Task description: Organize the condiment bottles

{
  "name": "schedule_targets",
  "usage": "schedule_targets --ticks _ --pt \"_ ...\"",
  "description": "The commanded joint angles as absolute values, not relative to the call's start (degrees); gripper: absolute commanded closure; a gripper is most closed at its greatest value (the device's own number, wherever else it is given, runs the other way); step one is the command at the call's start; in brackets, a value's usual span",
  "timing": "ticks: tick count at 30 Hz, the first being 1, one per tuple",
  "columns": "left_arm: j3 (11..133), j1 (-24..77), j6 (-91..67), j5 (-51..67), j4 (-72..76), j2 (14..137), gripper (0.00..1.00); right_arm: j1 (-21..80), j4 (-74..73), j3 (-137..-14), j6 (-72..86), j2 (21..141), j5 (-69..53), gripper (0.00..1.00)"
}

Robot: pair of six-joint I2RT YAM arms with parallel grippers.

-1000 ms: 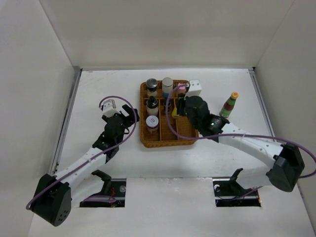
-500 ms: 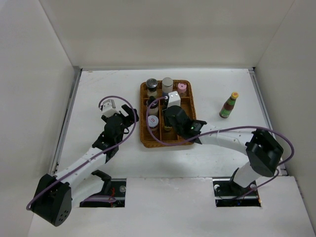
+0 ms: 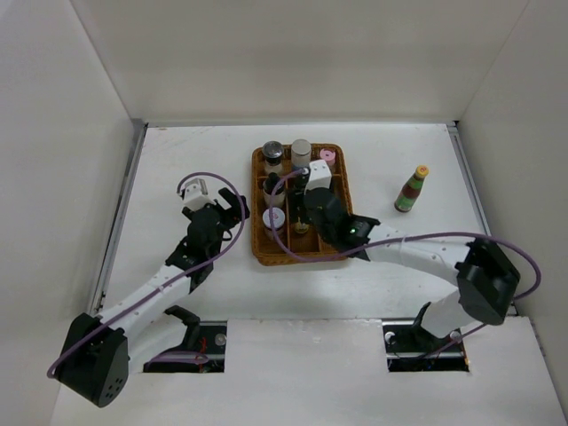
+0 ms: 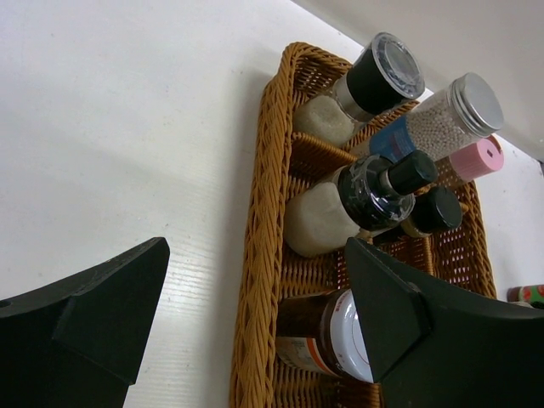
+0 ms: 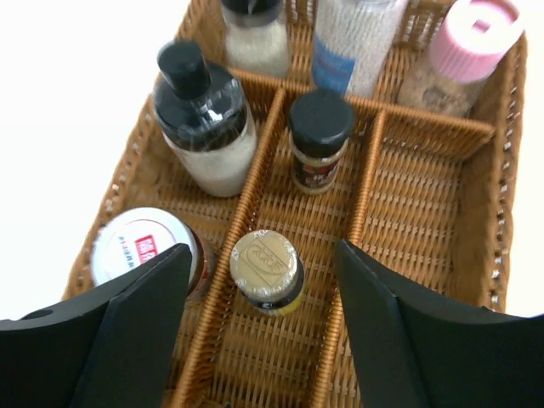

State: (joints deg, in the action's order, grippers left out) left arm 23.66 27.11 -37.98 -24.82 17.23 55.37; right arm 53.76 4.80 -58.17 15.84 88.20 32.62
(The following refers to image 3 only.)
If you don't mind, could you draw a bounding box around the pink lid spice jar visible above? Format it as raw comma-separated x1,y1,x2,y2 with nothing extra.
319,148,336,166

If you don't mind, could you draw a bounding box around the silver lid salt jar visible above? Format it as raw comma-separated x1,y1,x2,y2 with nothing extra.
290,139,312,170

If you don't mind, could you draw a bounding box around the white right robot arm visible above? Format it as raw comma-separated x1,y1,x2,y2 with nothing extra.
304,188,520,351

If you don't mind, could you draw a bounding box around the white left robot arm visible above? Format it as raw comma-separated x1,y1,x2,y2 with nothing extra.
48,187,250,407

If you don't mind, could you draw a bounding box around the brown wicker divided basket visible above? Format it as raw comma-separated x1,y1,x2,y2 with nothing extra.
250,143,352,266

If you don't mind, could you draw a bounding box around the red chili sauce bottle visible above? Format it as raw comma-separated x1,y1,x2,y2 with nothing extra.
394,165,430,213

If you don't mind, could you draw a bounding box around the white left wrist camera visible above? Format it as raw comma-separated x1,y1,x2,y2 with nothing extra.
181,178,213,211

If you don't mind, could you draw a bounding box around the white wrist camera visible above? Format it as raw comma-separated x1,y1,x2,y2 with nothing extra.
181,178,213,211
305,160,333,191

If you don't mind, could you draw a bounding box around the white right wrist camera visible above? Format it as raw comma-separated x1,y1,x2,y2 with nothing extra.
305,160,333,191

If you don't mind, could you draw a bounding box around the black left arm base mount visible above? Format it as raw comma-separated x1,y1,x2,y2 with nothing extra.
142,305,228,374

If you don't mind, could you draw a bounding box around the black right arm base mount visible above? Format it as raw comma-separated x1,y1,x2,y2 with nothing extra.
383,303,469,373

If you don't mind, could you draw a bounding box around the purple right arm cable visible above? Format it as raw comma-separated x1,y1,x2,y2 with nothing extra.
269,166,542,356

